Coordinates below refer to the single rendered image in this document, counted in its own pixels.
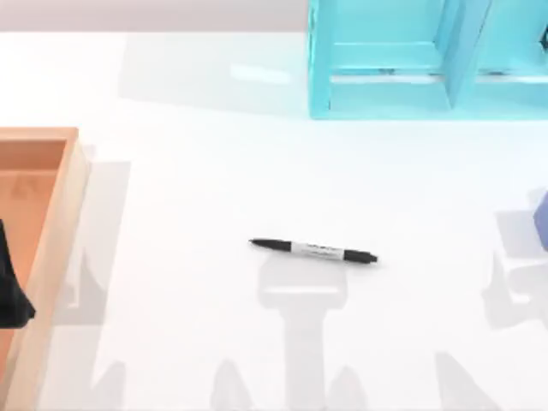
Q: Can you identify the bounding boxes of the pale blue object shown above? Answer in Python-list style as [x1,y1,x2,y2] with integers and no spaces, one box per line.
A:
[533,187,548,253]

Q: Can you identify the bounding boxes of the black marker pen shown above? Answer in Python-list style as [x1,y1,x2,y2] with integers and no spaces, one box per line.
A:
[247,237,379,265]

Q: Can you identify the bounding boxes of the light blue rack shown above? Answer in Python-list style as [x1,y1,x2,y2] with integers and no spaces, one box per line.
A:
[306,0,548,122]

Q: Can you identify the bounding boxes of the shallow salmon-coloured box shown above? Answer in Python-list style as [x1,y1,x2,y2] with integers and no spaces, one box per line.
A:
[0,126,92,411]

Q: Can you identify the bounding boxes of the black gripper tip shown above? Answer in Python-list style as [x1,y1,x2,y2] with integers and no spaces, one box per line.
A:
[0,218,37,331]

